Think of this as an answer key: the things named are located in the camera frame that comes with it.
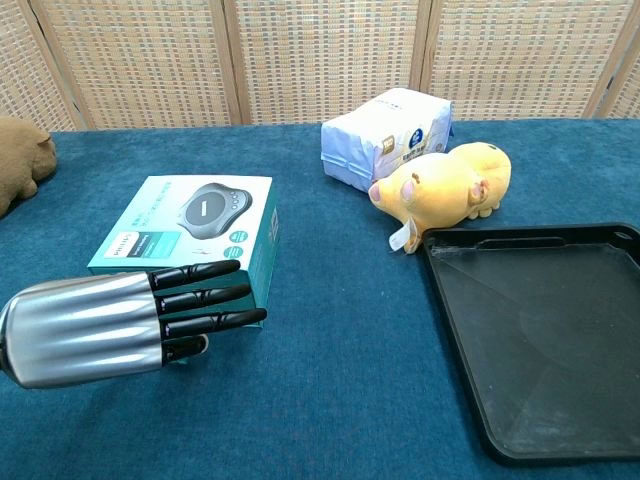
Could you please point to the black square plastic tray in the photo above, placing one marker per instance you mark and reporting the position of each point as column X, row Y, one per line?
column 540, row 340

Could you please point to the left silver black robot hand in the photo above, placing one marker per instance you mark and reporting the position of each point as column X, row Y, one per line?
column 85, row 330

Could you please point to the teal speaker product box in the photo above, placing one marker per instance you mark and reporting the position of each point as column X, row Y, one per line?
column 180, row 225

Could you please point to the white tissue pack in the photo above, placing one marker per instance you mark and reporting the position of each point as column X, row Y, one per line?
column 375, row 135

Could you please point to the woven bamboo screen panel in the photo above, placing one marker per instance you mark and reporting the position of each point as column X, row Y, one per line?
column 631, row 95
column 25, row 75
column 140, row 60
column 325, row 50
column 515, row 50

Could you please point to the brown plush toy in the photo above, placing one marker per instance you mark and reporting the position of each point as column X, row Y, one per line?
column 22, row 160

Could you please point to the yellow plush duck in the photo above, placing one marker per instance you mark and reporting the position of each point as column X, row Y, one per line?
column 440, row 190

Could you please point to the blue felt table cloth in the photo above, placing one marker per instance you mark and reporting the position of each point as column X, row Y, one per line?
column 325, row 375

